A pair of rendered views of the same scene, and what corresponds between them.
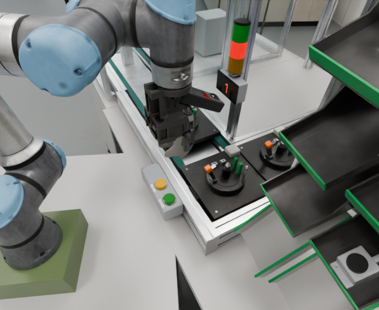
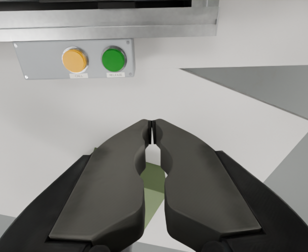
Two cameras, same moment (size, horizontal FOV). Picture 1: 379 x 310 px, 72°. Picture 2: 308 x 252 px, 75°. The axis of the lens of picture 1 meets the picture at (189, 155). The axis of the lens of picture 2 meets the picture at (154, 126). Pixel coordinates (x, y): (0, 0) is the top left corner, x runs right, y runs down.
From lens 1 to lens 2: 0.58 m
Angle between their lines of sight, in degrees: 64
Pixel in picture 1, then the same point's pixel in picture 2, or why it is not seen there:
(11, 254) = not seen: hidden behind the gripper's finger
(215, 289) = (246, 40)
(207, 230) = (197, 21)
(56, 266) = (151, 196)
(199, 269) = (213, 48)
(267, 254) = not seen: outside the picture
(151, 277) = (188, 105)
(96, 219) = (91, 138)
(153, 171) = (37, 60)
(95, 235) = not seen: hidden behind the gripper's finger
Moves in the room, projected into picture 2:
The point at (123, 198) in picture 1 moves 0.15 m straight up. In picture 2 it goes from (67, 102) to (39, 132)
